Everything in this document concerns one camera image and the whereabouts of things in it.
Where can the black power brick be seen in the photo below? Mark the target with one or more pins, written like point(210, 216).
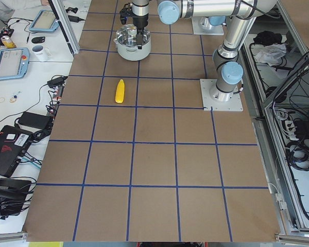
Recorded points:
point(35, 120)

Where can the black power adapter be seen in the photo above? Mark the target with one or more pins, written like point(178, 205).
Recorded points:
point(56, 81)

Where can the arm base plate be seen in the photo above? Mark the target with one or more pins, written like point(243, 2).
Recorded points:
point(215, 100)
point(208, 25)

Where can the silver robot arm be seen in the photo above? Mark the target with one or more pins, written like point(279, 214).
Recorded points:
point(243, 14)
point(140, 11)

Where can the brown gridded table mat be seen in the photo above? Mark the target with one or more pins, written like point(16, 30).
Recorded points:
point(157, 167)

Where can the aluminium side frame rack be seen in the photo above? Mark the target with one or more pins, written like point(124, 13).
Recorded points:
point(281, 115)

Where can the black laptop with red logo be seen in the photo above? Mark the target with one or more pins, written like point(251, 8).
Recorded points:
point(14, 142)

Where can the blue teach pendant far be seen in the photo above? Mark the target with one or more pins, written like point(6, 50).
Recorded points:
point(45, 22)

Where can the black computer mouse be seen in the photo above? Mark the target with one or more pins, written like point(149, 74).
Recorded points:
point(38, 40)

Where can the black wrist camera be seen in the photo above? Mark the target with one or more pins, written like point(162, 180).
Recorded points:
point(125, 12)

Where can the blue teach pendant near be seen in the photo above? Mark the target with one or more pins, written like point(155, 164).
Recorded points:
point(14, 63)

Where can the yellow drink can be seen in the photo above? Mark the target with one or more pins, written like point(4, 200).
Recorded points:
point(8, 42)

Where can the pale green steel pot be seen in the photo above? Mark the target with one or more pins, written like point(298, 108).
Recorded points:
point(133, 53)

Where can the yellow corn cob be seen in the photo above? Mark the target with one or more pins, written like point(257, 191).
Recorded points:
point(120, 91)

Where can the aluminium frame post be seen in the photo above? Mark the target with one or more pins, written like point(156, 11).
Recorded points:
point(59, 11)

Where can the glass pot lid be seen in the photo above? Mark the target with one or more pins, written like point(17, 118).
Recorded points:
point(127, 36)

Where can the black cloth bundle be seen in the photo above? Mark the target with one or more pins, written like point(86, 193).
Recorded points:
point(267, 38)

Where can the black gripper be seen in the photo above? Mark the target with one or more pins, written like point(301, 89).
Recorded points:
point(139, 21)

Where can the white mug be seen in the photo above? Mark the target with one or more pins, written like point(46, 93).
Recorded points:
point(42, 53)

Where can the black device bottom left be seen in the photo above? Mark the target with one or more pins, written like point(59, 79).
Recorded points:
point(15, 194)

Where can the white crumpled cloth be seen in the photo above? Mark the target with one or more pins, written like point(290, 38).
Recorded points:
point(272, 54)

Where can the blue teach pendant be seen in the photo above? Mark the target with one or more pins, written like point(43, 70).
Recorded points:
point(14, 63)
point(45, 22)

